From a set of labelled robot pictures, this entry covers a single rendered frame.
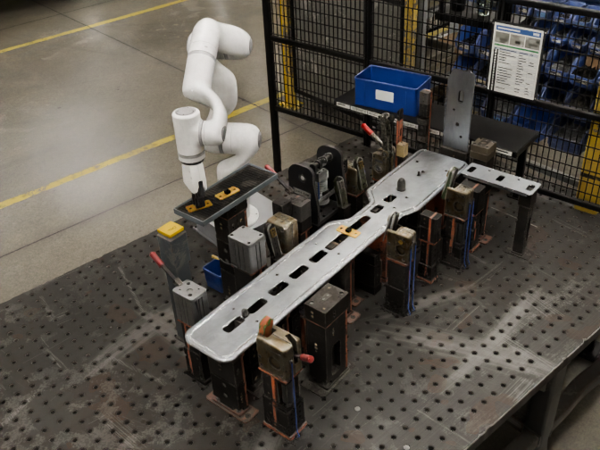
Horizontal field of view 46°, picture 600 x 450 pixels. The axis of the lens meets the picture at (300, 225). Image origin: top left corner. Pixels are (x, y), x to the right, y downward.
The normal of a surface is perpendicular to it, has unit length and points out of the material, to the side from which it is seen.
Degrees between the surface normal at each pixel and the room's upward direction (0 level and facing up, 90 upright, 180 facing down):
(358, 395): 0
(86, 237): 0
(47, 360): 0
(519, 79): 90
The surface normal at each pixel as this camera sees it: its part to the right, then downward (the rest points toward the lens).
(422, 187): -0.04, -0.83
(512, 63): -0.62, 0.47
